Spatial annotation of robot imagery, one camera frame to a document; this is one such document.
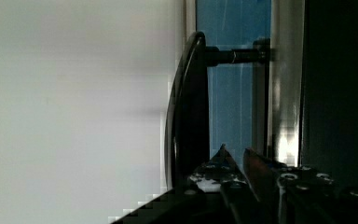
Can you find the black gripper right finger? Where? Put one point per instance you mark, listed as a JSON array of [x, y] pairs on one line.
[[293, 195]]

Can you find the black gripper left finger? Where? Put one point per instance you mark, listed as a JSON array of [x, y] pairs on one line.
[[220, 169]]

